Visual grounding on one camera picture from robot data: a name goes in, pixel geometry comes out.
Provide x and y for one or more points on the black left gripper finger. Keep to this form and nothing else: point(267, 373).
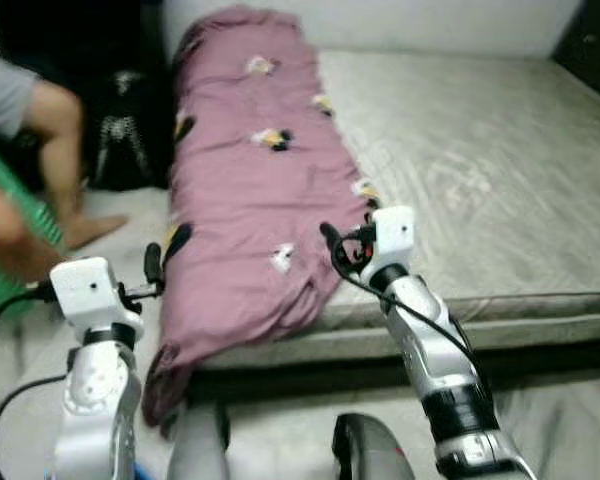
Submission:
point(153, 262)

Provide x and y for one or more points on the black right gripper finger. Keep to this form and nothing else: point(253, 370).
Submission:
point(330, 238)

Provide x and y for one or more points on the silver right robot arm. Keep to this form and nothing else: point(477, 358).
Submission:
point(430, 340)

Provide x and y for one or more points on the purple cartoon print blanket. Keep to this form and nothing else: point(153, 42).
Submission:
point(240, 200)

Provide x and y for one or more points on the white quilted mattress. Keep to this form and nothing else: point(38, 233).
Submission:
point(480, 170)

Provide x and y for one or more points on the black bag white print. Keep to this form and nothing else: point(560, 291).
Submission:
point(130, 100)

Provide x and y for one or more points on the person in grey shorts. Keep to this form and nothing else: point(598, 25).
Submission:
point(55, 130)

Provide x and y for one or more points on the robot left leg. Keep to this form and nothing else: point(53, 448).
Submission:
point(195, 450)

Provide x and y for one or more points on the robot leg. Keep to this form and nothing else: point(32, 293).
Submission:
point(195, 450)
point(370, 455)

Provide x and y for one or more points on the blue plastic tub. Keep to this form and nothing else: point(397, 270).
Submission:
point(148, 472)

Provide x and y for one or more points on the robot right leg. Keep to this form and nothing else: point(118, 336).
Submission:
point(370, 455)

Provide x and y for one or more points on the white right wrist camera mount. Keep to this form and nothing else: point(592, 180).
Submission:
point(392, 235)

